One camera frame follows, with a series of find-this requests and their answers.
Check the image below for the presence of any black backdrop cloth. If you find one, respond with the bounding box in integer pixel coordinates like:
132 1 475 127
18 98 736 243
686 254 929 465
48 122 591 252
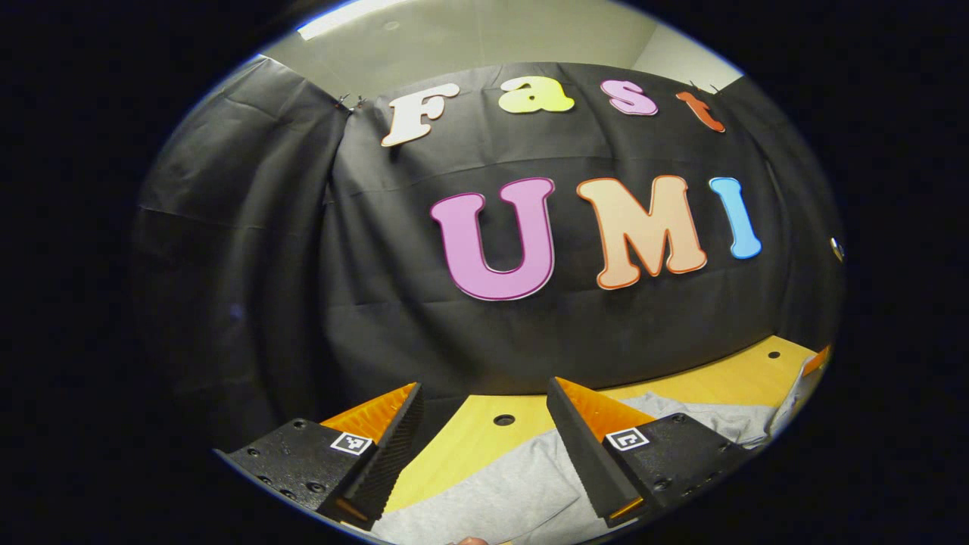
132 54 846 455

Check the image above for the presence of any grey zip-neck sweatshirt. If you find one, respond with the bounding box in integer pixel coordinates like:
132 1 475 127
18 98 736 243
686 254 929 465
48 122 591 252
371 354 827 545

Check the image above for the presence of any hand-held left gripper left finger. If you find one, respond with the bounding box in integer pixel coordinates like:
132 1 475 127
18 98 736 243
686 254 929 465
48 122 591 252
214 381 425 531

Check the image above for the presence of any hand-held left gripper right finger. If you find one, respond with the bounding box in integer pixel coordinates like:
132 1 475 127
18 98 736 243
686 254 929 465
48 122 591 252
545 376 758 528

